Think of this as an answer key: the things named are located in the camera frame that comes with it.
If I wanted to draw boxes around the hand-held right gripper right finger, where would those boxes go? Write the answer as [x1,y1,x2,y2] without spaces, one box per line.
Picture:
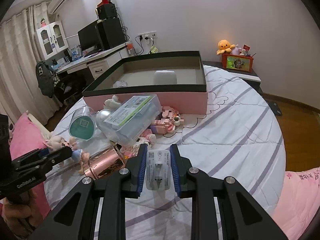
[170,144,290,240]

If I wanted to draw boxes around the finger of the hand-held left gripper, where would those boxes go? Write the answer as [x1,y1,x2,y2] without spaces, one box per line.
[37,146,73,170]
[11,149,50,169]

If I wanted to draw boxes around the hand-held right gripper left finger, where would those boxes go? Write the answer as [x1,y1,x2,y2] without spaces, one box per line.
[25,144,148,240]

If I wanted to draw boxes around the pig doll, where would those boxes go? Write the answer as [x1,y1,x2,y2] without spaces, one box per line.
[42,135,91,175]

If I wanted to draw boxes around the clear cup with green lid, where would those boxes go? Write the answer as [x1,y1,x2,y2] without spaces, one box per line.
[69,106,97,140]

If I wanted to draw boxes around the rose gold tin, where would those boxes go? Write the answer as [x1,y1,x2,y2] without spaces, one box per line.
[84,146,125,179]

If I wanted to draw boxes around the colourful patterned packet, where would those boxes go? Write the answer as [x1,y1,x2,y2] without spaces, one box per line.
[150,106,185,136]

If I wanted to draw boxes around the dark green shallow box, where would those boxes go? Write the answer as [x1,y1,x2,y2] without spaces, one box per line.
[82,51,208,115]

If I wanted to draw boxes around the person's left hand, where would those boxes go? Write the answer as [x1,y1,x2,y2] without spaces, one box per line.
[0,190,34,238]

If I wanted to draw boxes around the pink pillow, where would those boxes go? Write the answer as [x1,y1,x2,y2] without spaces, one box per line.
[9,112,52,218]

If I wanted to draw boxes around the pink building block pieces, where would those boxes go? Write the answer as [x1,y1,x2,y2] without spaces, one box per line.
[120,131,157,159]

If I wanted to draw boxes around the clear plastic case green label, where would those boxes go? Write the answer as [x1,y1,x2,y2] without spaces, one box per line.
[96,94,162,147]

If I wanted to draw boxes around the silver round ornament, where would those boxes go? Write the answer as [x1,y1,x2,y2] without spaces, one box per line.
[96,109,113,128]

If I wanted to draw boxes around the black office chair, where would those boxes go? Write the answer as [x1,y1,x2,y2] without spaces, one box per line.
[52,75,85,105]

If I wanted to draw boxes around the white plush toy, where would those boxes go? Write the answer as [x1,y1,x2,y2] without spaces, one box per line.
[104,95,123,110]

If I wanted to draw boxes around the dark jacket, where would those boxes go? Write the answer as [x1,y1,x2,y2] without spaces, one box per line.
[35,60,57,98]

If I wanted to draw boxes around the white ball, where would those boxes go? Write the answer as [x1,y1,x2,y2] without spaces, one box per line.
[154,70,178,85]

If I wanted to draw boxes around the white desk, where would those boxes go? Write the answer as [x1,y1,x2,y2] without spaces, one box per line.
[51,41,137,80]

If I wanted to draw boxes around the blue box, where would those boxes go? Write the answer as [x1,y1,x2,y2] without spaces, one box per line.
[70,47,82,60]

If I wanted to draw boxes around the cream curtain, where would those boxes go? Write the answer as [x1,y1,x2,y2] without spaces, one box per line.
[0,2,65,128]

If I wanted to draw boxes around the white glass-door cabinet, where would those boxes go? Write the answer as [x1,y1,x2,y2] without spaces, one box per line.
[35,20,69,60]

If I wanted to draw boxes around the dark low bench cabinet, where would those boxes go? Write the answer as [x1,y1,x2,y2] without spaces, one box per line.
[202,60,262,85]

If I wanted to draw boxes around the black computer monitor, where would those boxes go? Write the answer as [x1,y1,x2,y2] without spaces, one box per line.
[77,20,104,53]

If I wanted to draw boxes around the red storage basket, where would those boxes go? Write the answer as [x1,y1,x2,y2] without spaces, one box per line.
[222,52,254,73]

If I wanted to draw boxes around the pink blanket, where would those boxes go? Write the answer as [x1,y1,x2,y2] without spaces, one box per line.
[271,166,320,239]

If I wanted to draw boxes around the black computer tower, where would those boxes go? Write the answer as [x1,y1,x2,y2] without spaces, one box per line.
[97,17,125,50]

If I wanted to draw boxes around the orange octopus plush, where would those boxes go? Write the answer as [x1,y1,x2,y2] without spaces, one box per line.
[216,39,236,55]

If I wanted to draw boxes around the black speaker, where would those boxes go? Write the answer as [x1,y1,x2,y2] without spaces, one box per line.
[95,4,118,20]

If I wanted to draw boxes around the cream bed frame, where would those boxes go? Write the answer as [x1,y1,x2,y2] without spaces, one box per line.
[26,113,54,140]

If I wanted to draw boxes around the black metal bracket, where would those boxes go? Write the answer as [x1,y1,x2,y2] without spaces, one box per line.
[266,100,283,117]

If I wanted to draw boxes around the black power cables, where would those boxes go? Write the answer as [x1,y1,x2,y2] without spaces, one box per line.
[135,35,154,55]

